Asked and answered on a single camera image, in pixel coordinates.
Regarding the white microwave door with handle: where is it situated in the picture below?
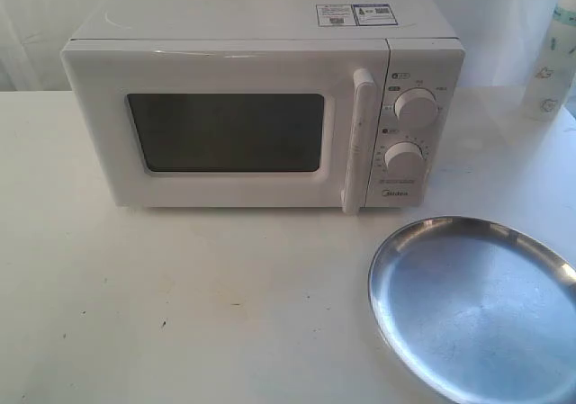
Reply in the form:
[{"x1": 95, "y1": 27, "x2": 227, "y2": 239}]
[{"x1": 61, "y1": 40, "x2": 390, "y2": 214}]

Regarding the white microwave oven body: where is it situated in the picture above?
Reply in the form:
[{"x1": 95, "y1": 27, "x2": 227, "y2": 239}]
[{"x1": 68, "y1": 0, "x2": 464, "y2": 209}]

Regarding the lower white control knob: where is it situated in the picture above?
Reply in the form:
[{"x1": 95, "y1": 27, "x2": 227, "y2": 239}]
[{"x1": 384, "y1": 141, "x2": 426, "y2": 177}]

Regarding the white control knob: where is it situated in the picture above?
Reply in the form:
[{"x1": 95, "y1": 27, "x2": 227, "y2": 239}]
[
  {"x1": 394, "y1": 88, "x2": 438, "y2": 129},
  {"x1": 384, "y1": 141, "x2": 426, "y2": 177}
]

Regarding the upper white control knob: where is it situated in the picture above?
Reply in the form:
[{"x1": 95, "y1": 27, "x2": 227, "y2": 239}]
[{"x1": 394, "y1": 88, "x2": 438, "y2": 129}]

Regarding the blue white label sticker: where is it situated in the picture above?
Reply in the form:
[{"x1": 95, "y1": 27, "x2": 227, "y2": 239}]
[{"x1": 316, "y1": 4, "x2": 398, "y2": 27}]

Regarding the round stainless steel plate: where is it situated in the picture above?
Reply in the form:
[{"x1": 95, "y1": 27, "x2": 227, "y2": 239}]
[{"x1": 367, "y1": 216, "x2": 575, "y2": 403}]

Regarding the white patterned bottle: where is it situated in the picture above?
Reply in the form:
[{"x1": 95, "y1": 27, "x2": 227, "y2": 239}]
[{"x1": 521, "y1": 0, "x2": 575, "y2": 121}]

